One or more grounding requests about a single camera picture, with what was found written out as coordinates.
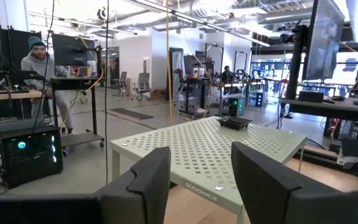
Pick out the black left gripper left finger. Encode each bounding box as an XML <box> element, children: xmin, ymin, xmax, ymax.
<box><xmin>94</xmin><ymin>146</ymin><xmax>172</xmax><ymax>224</ymax></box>

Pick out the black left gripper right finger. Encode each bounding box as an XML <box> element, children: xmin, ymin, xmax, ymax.
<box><xmin>230</xmin><ymin>141</ymin><xmax>349</xmax><ymax>224</ymax></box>

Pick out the light wooden table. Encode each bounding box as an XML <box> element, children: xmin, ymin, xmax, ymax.
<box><xmin>109</xmin><ymin>116</ymin><xmax>308</xmax><ymax>224</ymax></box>

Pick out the small black square plate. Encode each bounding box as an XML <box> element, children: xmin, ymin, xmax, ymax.
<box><xmin>217</xmin><ymin>115</ymin><xmax>254</xmax><ymax>131</ymax></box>

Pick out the dark floor mat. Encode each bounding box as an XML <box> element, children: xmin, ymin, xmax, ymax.
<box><xmin>108</xmin><ymin>107</ymin><xmax>155</xmax><ymax>121</ymax></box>

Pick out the computer tower with green light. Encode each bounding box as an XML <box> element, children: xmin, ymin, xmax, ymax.
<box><xmin>227</xmin><ymin>97</ymin><xmax>246</xmax><ymax>118</ymax></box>

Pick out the small black box on desk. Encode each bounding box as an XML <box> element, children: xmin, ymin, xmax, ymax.
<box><xmin>298</xmin><ymin>90</ymin><xmax>324</xmax><ymax>103</ymax></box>

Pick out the grey office desk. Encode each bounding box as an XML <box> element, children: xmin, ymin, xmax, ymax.
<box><xmin>280</xmin><ymin>96</ymin><xmax>358</xmax><ymax>123</ymax></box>

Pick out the grey office chair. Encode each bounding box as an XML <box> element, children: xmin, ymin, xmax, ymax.
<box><xmin>112</xmin><ymin>71</ymin><xmax>128</xmax><ymax>98</ymax></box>
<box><xmin>131</xmin><ymin>72</ymin><xmax>152</xmax><ymax>102</ymax></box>

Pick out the person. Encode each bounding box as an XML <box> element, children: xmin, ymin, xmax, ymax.
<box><xmin>20</xmin><ymin>35</ymin><xmax>76</xmax><ymax>135</ymax></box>
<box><xmin>221</xmin><ymin>65</ymin><xmax>235</xmax><ymax>84</ymax></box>

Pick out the black standing desk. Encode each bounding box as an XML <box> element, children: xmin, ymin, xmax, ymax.
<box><xmin>178</xmin><ymin>77</ymin><xmax>220</xmax><ymax>119</ymax></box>

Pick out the black monitor pole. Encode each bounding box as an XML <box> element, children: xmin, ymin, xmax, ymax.
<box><xmin>278</xmin><ymin>24</ymin><xmax>309</xmax><ymax>119</ymax></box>

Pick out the black computer tower with lights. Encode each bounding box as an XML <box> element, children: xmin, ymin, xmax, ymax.
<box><xmin>0</xmin><ymin>124</ymin><xmax>64</xmax><ymax>189</ymax></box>

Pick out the black rolling cart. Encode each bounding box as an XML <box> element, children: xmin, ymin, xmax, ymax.
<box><xmin>48</xmin><ymin>75</ymin><xmax>106</xmax><ymax>157</ymax></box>

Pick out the large tilted monitor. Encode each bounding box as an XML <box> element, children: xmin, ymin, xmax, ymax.
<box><xmin>302</xmin><ymin>0</ymin><xmax>346</xmax><ymax>82</ymax></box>

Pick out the black monitor on cart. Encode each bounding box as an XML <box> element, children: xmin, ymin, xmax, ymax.
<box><xmin>51</xmin><ymin>33</ymin><xmax>98</xmax><ymax>67</ymax></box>

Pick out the wooden desk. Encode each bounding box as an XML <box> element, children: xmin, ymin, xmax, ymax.
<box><xmin>0</xmin><ymin>89</ymin><xmax>43</xmax><ymax>101</ymax></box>

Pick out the black partition panel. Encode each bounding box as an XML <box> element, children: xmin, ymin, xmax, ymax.
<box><xmin>0</xmin><ymin>23</ymin><xmax>43</xmax><ymax>71</ymax></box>

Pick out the yellow looping cable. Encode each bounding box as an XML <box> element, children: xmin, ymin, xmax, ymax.
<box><xmin>59</xmin><ymin>35</ymin><xmax>105</xmax><ymax>129</ymax></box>

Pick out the yellow hanging cable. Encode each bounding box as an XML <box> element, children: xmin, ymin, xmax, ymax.
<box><xmin>165</xmin><ymin>0</ymin><xmax>175</xmax><ymax>126</ymax></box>

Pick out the thin black hanging cable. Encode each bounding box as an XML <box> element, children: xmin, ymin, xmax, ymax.
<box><xmin>31</xmin><ymin>0</ymin><xmax>56</xmax><ymax>133</ymax></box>

